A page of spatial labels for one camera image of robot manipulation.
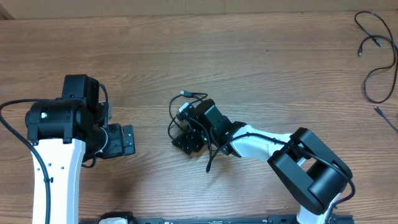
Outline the short black USB cable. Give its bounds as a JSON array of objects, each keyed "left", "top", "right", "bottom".
[{"left": 167, "top": 90, "right": 209, "bottom": 141}]

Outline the long black USB cable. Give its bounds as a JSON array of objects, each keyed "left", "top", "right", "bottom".
[{"left": 354, "top": 11, "right": 398, "bottom": 104}]

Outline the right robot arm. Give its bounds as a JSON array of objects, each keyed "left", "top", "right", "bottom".
[{"left": 172, "top": 99, "right": 356, "bottom": 223}]

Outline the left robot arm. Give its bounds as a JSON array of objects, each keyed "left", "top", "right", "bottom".
[{"left": 25, "top": 75, "right": 136, "bottom": 223}]

